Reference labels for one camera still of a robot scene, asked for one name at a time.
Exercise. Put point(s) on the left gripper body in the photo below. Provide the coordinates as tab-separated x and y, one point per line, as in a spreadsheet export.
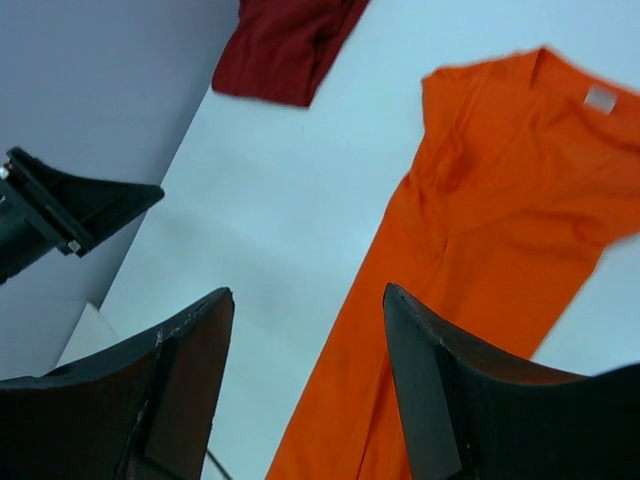
25	230

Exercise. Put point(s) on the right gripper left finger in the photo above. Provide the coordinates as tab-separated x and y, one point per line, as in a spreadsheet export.
140	409

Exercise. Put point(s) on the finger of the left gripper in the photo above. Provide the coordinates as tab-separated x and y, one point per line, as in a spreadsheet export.
82	212

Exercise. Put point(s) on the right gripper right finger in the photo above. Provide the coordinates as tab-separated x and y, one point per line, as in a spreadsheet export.
470	410

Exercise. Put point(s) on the orange t-shirt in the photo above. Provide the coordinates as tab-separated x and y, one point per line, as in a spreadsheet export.
527	171

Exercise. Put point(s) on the dark red folded t-shirt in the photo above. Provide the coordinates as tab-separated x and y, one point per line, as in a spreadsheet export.
281	50

